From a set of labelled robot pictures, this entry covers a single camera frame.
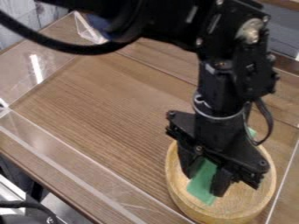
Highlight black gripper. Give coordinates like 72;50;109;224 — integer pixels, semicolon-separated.
165;110;269;197

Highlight green rectangular block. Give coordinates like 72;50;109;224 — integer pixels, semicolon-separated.
185;127;259;207

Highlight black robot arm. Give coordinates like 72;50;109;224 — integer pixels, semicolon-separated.
0;0;279;197

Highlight brown wooden bowl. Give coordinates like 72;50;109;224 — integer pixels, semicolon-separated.
164;142;276;224

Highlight clear acrylic tray wall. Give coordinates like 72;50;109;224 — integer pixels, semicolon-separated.
0;8;299;224

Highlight black metal table bracket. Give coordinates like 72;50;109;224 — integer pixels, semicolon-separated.
24;194;69;224

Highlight black cable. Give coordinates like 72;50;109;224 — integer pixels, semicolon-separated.
0;200;56;224

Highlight clear acrylic corner bracket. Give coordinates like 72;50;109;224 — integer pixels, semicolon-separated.
73;11;108;45

